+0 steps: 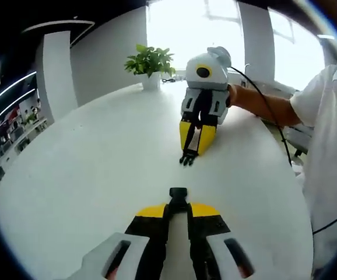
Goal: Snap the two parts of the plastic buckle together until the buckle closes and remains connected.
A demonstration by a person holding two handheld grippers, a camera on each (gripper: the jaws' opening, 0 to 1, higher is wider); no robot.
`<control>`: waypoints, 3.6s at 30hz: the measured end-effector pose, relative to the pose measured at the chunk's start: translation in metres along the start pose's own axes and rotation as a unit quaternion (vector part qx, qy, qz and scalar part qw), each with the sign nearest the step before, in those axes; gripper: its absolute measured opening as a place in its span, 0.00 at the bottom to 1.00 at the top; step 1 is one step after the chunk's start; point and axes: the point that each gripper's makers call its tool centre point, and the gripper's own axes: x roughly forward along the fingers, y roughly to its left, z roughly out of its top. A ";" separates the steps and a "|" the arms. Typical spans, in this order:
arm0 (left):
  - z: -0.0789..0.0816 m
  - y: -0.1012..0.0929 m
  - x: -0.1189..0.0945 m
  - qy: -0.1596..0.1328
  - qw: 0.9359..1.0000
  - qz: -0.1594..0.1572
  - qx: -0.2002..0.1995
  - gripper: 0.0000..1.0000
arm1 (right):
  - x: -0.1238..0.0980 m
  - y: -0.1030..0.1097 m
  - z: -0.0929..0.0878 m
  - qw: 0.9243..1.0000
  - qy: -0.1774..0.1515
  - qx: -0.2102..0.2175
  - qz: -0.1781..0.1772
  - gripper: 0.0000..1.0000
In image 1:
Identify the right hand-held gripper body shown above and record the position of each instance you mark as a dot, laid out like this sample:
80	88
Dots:
212	78

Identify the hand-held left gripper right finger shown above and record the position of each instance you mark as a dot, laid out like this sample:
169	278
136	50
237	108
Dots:
212	251

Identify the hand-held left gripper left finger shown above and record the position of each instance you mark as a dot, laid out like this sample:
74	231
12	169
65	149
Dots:
145	251

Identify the black pronged plastic buckle part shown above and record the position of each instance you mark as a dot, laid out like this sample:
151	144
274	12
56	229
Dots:
187	159

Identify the black socket plastic buckle part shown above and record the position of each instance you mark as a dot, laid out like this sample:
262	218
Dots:
179	198

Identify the green potted plant white pot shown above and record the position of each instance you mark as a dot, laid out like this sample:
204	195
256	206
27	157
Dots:
151	64

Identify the grey office chair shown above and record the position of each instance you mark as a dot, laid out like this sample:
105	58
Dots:
299	138

